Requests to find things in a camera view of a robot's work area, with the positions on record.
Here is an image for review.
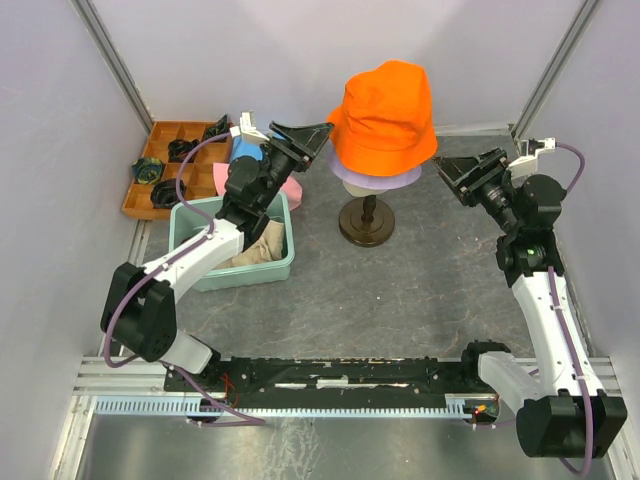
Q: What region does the right aluminium corner post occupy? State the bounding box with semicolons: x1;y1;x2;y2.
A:
510;0;601;140

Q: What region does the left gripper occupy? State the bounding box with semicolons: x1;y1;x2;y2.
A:
257;121;336;211

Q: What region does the left aluminium corner post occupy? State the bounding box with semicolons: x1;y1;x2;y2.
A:
70;0;153;134

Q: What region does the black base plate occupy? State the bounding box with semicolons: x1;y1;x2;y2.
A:
191;357;498;410

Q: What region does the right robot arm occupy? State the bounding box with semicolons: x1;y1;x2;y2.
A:
434;148;628;462

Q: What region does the purple bucket hat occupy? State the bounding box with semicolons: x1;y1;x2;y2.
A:
327;154;422;190

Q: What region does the beige bucket hat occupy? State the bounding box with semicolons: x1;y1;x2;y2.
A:
215;220;285;270

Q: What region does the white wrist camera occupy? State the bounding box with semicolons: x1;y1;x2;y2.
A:
507;137;556;179
230;111;269;146

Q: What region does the wooden compartment tray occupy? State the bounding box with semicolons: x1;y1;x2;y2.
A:
122;121;232;220

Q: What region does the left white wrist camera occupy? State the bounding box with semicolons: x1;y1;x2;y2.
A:
230;111;269;146

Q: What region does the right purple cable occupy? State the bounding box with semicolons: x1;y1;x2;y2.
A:
494;141;596;476

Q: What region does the orange bucket hat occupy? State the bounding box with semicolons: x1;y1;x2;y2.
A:
327;60;438;177

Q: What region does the cream mannequin head stand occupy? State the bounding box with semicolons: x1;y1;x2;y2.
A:
338;181;395;248

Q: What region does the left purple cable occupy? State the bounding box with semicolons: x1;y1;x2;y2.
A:
102;130;266;427

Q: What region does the light blue cable duct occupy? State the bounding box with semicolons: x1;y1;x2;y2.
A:
94;396;471;420

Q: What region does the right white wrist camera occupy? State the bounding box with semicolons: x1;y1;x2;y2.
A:
507;137;556;179

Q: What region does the blue printed cloth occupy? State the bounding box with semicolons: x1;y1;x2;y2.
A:
229;136;263;163

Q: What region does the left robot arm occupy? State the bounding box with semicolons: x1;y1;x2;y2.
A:
100;123;334;390

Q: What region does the aluminium front rail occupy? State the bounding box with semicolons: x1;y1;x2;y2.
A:
72;357;622;397

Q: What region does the teal plastic basket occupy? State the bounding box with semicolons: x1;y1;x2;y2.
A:
168;193;295;292

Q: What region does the aluminium corner post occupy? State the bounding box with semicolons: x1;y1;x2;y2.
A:
510;0;601;140
70;0;153;134

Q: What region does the pink bucket hat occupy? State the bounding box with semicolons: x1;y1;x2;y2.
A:
212;163;303;211

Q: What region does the green patterned rolled tie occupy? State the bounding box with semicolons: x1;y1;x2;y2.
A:
202;114;231;141

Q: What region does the dark brown rolled tie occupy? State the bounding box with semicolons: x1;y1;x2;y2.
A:
150;178;181;210

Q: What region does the purple cable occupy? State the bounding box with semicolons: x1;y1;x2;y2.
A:
102;130;266;427
494;141;596;476

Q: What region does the yellow blue rolled tie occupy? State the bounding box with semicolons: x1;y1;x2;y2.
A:
131;157;165;185

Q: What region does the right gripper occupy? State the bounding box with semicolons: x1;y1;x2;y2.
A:
431;146;522;235

